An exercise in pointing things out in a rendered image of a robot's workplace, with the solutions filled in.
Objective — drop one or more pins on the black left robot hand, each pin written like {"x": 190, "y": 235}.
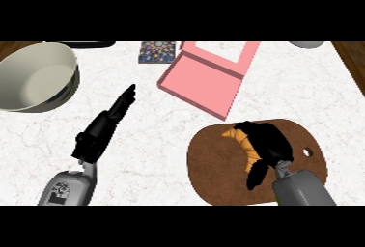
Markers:
{"x": 98, "y": 131}

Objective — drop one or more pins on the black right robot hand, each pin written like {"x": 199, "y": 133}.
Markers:
{"x": 268, "y": 140}

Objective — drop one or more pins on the golden croissant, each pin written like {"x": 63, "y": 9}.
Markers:
{"x": 243, "y": 143}

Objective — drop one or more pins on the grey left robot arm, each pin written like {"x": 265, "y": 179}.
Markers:
{"x": 69, "y": 187}

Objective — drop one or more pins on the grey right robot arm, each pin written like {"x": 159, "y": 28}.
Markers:
{"x": 301, "y": 187}

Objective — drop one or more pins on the round brown cutting board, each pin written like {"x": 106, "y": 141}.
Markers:
{"x": 221, "y": 173}

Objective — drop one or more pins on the pink cardboard box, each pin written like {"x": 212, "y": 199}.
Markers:
{"x": 209, "y": 78}

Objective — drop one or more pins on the large white bowl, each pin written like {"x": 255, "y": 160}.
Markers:
{"x": 36, "y": 77}

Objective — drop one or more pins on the black flat object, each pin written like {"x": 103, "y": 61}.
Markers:
{"x": 88, "y": 44}

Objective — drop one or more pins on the colourful patterned packet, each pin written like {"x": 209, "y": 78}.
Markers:
{"x": 157, "y": 52}

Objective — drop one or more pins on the grey round object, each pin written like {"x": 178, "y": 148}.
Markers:
{"x": 306, "y": 44}

